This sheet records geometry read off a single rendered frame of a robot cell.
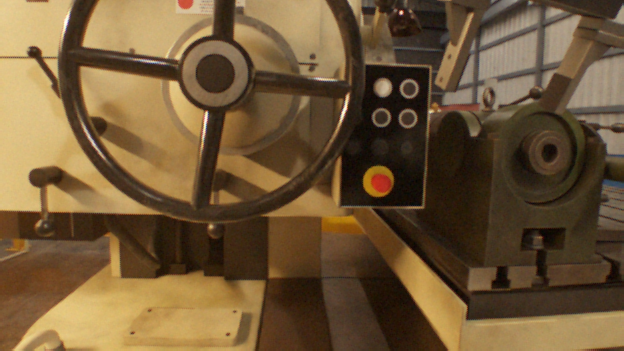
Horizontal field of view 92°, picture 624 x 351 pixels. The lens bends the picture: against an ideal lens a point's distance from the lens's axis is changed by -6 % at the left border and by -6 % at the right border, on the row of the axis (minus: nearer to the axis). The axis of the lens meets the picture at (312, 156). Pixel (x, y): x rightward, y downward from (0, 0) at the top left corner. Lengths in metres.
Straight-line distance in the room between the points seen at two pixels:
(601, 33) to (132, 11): 0.70
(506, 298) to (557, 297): 0.11
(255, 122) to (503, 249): 0.49
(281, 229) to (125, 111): 0.84
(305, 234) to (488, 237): 0.86
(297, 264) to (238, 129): 0.97
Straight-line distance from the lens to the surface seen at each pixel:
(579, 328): 0.78
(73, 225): 1.62
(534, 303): 0.78
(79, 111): 0.47
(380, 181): 0.52
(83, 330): 1.29
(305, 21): 0.66
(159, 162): 0.68
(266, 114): 0.51
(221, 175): 0.61
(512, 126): 0.67
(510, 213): 0.66
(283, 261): 1.40
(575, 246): 0.77
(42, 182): 0.75
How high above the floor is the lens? 1.24
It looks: 5 degrees down
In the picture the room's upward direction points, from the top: 2 degrees clockwise
